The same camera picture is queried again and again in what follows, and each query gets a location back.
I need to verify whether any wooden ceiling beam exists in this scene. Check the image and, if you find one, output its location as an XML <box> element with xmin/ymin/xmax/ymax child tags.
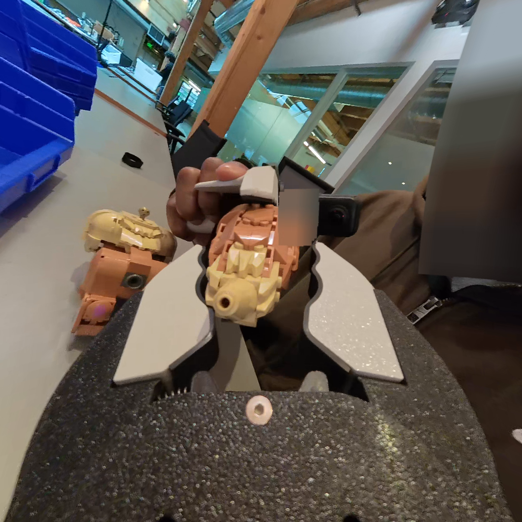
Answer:
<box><xmin>199</xmin><ymin>0</ymin><xmax>301</xmax><ymax>139</ymax></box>

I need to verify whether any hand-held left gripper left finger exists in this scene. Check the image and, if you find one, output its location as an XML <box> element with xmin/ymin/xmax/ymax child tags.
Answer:
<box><xmin>112</xmin><ymin>245</ymin><xmax>217</xmax><ymax>386</ymax></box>

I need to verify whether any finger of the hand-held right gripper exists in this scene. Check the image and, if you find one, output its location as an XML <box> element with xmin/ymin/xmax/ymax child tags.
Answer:
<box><xmin>240</xmin><ymin>164</ymin><xmax>281</xmax><ymax>204</ymax></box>

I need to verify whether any black chair back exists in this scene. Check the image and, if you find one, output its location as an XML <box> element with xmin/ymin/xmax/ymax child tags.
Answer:
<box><xmin>170</xmin><ymin>119</ymin><xmax>228</xmax><ymax>177</ymax></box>

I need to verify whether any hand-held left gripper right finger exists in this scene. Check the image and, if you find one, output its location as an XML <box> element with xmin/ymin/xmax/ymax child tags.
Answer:
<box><xmin>302</xmin><ymin>243</ymin><xmax>407</xmax><ymax>385</ymax></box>

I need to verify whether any person's right hand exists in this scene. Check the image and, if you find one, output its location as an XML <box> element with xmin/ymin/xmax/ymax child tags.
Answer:
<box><xmin>166</xmin><ymin>157</ymin><xmax>250</xmax><ymax>245</ymax></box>

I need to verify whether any silver ventilation duct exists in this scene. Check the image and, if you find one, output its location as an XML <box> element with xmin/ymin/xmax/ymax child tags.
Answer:
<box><xmin>261</xmin><ymin>75</ymin><xmax>394</xmax><ymax>107</ymax></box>

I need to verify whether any blue plastic bin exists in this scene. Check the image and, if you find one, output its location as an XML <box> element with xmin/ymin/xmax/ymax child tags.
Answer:
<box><xmin>0</xmin><ymin>0</ymin><xmax>98</xmax><ymax>111</ymax></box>
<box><xmin>0</xmin><ymin>57</ymin><xmax>77</xmax><ymax>213</ymax></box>

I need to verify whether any wooden post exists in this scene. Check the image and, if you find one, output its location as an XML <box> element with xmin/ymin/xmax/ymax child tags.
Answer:
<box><xmin>156</xmin><ymin>0</ymin><xmax>215</xmax><ymax>107</ymax></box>

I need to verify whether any black office chair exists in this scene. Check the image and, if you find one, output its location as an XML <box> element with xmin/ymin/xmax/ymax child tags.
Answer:
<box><xmin>156</xmin><ymin>99</ymin><xmax>193</xmax><ymax>155</ymax></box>

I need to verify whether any orange brick claw model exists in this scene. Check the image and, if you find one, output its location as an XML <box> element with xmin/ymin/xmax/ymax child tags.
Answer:
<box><xmin>205</xmin><ymin>202</ymin><xmax>301</xmax><ymax>328</ymax></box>

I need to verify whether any large brown tan brick body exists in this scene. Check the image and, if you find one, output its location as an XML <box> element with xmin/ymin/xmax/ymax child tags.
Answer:
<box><xmin>70</xmin><ymin>206</ymin><xmax>179</xmax><ymax>337</ymax></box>

